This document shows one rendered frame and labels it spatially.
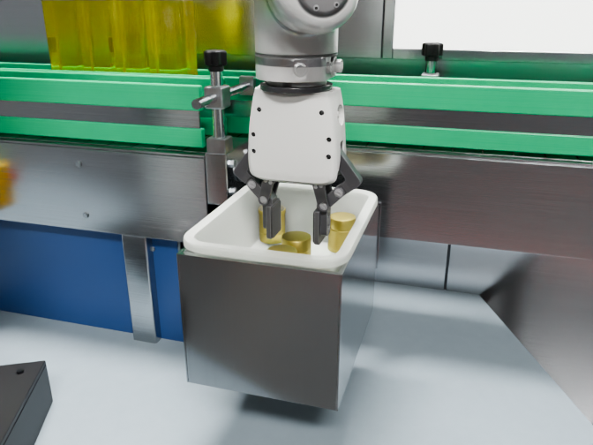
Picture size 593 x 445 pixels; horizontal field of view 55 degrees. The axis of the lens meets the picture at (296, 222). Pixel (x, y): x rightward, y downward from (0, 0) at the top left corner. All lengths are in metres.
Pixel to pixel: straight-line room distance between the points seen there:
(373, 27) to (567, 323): 0.60
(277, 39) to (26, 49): 0.77
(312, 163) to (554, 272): 0.57
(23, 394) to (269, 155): 0.39
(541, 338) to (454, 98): 0.51
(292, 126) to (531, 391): 0.49
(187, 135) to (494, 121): 0.39
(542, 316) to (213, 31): 0.74
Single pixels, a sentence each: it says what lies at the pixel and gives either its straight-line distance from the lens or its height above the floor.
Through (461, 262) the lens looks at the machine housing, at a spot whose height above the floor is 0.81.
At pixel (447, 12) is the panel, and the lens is 0.93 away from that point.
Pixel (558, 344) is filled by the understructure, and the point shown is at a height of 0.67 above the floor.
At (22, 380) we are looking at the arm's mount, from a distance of 0.78.
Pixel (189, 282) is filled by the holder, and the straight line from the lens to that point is 0.60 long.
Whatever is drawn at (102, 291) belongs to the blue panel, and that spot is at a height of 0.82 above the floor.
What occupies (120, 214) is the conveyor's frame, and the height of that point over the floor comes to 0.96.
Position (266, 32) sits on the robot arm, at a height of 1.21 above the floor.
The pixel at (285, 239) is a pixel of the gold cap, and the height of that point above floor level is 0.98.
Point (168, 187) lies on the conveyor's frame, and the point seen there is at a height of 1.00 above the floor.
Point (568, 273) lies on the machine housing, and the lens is 1.06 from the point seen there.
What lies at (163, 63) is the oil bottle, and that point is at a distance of 0.89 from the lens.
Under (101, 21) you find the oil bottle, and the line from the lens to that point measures 0.94.
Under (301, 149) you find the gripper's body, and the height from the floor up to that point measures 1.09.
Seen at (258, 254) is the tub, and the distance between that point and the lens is 0.55.
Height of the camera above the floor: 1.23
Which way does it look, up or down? 21 degrees down
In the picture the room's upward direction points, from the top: straight up
